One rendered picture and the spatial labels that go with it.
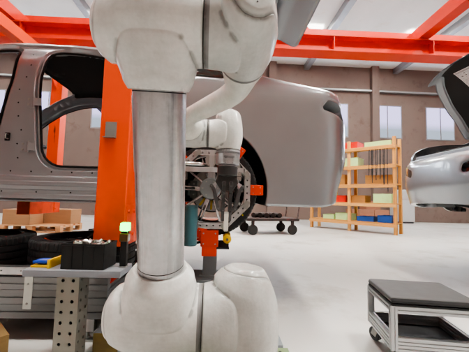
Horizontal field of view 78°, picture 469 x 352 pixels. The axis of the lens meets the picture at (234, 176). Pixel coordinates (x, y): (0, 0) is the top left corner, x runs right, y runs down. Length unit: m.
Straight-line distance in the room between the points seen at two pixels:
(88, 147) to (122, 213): 11.38
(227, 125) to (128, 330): 0.69
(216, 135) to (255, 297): 0.58
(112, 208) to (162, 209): 1.11
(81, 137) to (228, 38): 12.74
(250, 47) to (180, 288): 0.49
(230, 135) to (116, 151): 0.81
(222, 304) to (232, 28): 0.54
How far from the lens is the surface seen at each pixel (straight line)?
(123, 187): 1.66
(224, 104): 0.79
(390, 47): 5.36
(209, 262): 2.19
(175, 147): 0.56
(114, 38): 0.56
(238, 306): 0.68
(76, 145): 13.21
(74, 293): 1.60
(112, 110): 1.75
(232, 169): 1.04
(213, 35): 0.53
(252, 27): 0.51
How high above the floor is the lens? 0.79
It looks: 4 degrees up
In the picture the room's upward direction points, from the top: 1 degrees clockwise
